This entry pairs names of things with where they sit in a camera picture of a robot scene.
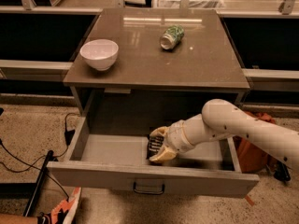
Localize black object beside backpack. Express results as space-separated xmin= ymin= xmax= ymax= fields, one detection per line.
xmin=274 ymin=161 xmax=291 ymax=182

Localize grey cabinet with brown top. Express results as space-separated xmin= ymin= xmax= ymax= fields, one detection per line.
xmin=64 ymin=8 xmax=249 ymax=109

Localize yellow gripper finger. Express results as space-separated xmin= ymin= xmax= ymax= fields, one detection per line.
xmin=149 ymin=146 xmax=177 ymax=163
xmin=149 ymin=126 xmax=169 ymax=137

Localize orange backpack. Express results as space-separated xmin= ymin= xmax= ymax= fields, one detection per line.
xmin=232 ymin=110 xmax=281 ymax=174

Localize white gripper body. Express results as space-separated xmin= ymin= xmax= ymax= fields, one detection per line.
xmin=162 ymin=120 xmax=191 ymax=154

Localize orange white sneaker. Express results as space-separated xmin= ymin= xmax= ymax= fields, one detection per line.
xmin=37 ymin=187 xmax=82 ymax=224

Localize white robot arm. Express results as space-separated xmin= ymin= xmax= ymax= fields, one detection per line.
xmin=149 ymin=99 xmax=299 ymax=170

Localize white ceramic bowl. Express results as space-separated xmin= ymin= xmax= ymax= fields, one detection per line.
xmin=79 ymin=39 xmax=119 ymax=71

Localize black metal stand bar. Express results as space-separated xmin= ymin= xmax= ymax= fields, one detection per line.
xmin=23 ymin=150 xmax=53 ymax=217

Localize black power adapter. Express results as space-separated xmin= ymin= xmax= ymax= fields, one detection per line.
xmin=64 ymin=130 xmax=75 ymax=146

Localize green soda can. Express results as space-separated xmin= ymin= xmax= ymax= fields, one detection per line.
xmin=160 ymin=25 xmax=184 ymax=50

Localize black floor cable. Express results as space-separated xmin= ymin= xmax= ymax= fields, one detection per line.
xmin=0 ymin=112 xmax=80 ymax=201

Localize open grey top drawer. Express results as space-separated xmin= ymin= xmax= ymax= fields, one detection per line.
xmin=46 ymin=91 xmax=260 ymax=199

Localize person's bare leg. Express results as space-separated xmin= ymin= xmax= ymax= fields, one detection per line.
xmin=0 ymin=214 xmax=38 ymax=224

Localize black drawer handle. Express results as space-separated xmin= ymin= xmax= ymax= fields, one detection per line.
xmin=133 ymin=182 xmax=165 ymax=195

